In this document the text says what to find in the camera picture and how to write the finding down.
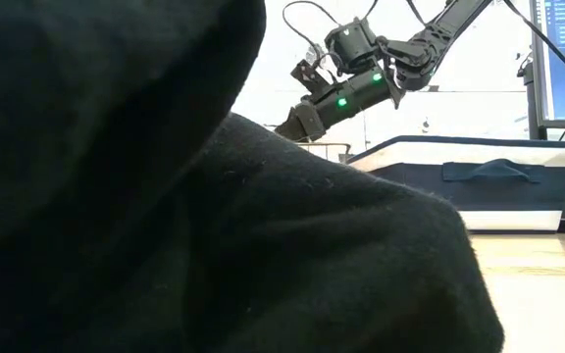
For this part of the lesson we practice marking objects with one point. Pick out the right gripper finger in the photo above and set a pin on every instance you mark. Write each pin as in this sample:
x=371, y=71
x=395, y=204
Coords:
x=290, y=130

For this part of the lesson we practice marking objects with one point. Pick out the black cloth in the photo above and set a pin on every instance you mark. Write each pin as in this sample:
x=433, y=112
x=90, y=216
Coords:
x=214, y=235

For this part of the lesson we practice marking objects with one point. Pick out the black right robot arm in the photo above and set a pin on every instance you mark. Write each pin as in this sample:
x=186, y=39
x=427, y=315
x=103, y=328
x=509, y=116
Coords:
x=434, y=39

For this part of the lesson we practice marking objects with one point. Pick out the navy and white fabric bin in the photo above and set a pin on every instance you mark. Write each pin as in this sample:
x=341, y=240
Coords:
x=508, y=196

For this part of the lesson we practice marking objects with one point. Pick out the black monitor stand pole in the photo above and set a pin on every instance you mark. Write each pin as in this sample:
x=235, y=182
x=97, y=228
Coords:
x=532, y=108

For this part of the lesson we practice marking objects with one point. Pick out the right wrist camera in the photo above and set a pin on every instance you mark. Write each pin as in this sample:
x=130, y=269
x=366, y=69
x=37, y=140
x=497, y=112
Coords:
x=309, y=76

